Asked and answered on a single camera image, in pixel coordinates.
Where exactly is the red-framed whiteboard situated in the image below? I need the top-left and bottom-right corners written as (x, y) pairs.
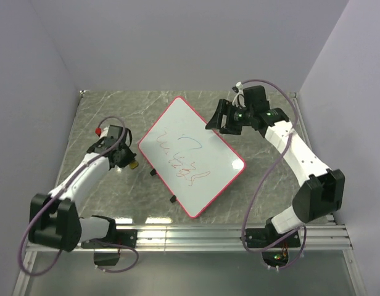
top-left (138, 97), bottom-right (246, 218)

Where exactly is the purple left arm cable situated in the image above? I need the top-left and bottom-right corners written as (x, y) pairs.
top-left (17, 115), bottom-right (139, 276)

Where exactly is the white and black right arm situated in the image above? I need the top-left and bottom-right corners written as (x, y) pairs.
top-left (205, 84), bottom-right (345, 247)

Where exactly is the aluminium mounting rail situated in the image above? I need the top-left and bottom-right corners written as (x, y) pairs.
top-left (25, 224), bottom-right (354, 252)

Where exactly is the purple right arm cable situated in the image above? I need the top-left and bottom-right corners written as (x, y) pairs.
top-left (241, 78), bottom-right (308, 271)

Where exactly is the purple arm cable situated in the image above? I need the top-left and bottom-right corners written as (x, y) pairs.
top-left (17, 115), bottom-right (139, 276)
top-left (241, 78), bottom-right (308, 271)

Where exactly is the yellow and black eraser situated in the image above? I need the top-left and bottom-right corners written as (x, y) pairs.
top-left (128, 161), bottom-right (139, 170)

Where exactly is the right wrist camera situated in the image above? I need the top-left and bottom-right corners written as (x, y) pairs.
top-left (232, 81), bottom-right (246, 108)

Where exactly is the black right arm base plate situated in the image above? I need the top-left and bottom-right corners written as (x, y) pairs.
top-left (244, 228), bottom-right (301, 249)

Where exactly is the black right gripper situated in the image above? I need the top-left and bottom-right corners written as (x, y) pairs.
top-left (205, 99), bottom-right (254, 136)

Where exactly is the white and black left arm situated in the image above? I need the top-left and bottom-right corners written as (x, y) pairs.
top-left (28, 125), bottom-right (136, 252)

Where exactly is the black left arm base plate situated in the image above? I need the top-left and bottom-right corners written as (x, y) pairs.
top-left (81, 229), bottom-right (138, 249)

